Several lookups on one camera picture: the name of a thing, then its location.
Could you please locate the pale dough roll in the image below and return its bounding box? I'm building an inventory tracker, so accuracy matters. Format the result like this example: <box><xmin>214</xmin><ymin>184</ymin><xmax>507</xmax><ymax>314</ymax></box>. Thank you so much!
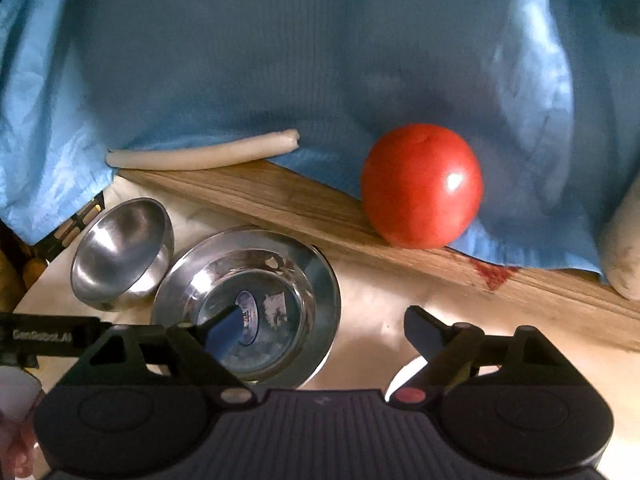
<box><xmin>106</xmin><ymin>129</ymin><xmax>301</xmax><ymax>171</ymax></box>
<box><xmin>599</xmin><ymin>195</ymin><xmax>640</xmax><ymax>302</ymax></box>

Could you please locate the deep steel plate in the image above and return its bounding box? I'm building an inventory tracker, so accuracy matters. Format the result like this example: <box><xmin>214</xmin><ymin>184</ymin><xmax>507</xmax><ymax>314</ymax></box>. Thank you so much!
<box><xmin>151</xmin><ymin>226</ymin><xmax>342</xmax><ymax>389</ymax></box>

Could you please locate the red tomato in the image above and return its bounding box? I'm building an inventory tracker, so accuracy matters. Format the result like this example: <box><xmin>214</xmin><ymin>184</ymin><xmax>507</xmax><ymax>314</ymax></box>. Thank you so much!
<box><xmin>361</xmin><ymin>123</ymin><xmax>484</xmax><ymax>249</ymax></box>

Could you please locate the white paper sheet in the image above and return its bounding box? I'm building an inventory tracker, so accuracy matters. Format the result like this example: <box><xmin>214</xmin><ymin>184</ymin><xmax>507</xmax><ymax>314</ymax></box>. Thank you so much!
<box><xmin>17</xmin><ymin>180</ymin><xmax>640</xmax><ymax>480</ymax></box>

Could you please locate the wooden board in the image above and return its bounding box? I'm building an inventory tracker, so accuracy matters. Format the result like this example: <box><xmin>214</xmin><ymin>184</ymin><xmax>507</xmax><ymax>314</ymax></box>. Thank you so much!
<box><xmin>117</xmin><ymin>160</ymin><xmax>640</xmax><ymax>353</ymax></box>

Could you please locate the person's left hand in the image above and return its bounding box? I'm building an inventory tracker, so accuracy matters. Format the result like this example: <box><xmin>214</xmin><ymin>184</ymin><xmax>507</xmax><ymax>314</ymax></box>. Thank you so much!
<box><xmin>0</xmin><ymin>402</ymin><xmax>40</xmax><ymax>467</ymax></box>

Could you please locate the blue cloth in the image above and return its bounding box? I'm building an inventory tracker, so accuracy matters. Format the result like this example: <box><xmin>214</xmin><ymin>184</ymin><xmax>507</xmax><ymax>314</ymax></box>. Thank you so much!
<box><xmin>0</xmin><ymin>0</ymin><xmax>640</xmax><ymax>286</ymax></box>

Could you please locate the small steel bowl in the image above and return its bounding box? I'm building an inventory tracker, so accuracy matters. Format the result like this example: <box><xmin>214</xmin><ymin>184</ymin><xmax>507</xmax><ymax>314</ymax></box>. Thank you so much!
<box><xmin>70</xmin><ymin>197</ymin><xmax>176</xmax><ymax>312</ymax></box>

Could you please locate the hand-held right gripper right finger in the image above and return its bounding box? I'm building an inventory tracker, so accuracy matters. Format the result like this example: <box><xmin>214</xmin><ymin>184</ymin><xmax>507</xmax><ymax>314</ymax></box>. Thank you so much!
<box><xmin>386</xmin><ymin>305</ymin><xmax>598</xmax><ymax>408</ymax></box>

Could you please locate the black yellow crate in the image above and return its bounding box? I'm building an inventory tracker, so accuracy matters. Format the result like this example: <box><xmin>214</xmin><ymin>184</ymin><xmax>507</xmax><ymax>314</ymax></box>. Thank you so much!
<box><xmin>40</xmin><ymin>192</ymin><xmax>107</xmax><ymax>263</ymax></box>

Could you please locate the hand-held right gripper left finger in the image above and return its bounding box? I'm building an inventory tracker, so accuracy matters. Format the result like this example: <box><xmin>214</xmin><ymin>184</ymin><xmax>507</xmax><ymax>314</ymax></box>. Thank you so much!
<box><xmin>52</xmin><ymin>304</ymin><xmax>260</xmax><ymax>408</ymax></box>

